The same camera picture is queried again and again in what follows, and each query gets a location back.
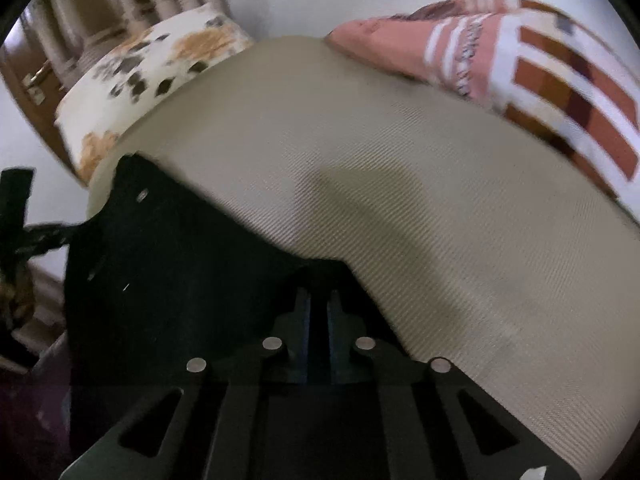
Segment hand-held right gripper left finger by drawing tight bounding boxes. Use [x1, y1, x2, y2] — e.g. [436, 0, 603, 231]
[59, 287, 313, 480]

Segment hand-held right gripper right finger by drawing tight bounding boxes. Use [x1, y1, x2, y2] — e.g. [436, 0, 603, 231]
[326, 291, 582, 480]

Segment black pants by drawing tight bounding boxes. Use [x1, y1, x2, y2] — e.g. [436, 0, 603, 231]
[64, 152, 411, 466]

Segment person's left forearm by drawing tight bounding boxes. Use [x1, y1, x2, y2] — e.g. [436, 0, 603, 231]
[0, 330, 71, 480]

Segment brown wooden door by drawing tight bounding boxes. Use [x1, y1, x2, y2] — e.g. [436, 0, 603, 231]
[0, 25, 71, 161]

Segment beige bed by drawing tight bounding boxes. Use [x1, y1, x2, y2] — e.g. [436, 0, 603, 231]
[85, 35, 640, 480]

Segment white floral pillow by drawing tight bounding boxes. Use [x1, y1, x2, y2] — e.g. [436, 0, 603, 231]
[54, 4, 256, 183]

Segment wooden baluster railing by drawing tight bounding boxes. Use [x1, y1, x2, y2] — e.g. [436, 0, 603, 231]
[20, 0, 231, 86]

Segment pink striped blanket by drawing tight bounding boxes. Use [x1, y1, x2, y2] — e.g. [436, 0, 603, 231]
[325, 0, 640, 216]

